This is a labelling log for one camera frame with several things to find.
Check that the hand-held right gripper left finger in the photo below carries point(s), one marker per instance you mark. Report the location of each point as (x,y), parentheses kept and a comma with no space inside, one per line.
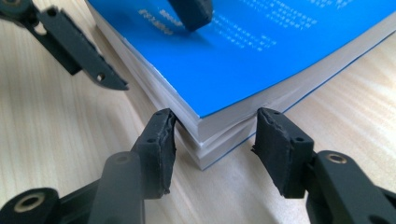
(157,155)

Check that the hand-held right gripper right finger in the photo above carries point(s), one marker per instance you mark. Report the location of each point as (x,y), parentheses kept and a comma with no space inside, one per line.
(283,155)

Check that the blue book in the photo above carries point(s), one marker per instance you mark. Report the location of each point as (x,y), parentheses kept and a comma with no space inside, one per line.
(236,62)

